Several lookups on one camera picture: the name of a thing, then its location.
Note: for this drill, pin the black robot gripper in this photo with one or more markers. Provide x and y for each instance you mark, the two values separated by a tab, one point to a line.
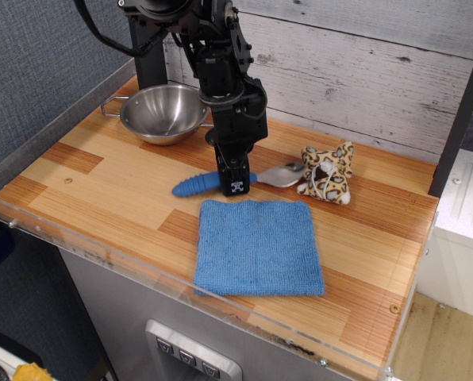
236	128

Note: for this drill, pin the blue handled metal spoon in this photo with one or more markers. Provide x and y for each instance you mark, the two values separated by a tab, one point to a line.
279	176

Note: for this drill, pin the leopard print plush toy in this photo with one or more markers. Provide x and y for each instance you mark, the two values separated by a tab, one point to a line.
327	173

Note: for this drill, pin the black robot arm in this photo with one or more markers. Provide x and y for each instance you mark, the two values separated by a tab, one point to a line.
210	35

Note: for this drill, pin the blue folded cloth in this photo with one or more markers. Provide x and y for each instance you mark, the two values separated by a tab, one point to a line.
255	248

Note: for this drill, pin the stainless steel bowl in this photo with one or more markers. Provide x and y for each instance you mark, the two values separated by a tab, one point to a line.
162	115

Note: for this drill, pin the silver cabinet control panel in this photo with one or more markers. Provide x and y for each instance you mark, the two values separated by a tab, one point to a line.
179	357

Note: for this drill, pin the clear acrylic table guard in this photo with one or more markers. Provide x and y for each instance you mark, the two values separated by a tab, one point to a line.
87	185

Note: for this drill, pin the white side cabinet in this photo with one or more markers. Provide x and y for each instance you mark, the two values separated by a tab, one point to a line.
446	271

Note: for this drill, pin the yellow object bottom left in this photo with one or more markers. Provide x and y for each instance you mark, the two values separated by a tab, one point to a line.
31	372

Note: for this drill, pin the black vertical post right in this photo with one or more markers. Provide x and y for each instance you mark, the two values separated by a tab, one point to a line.
454	141

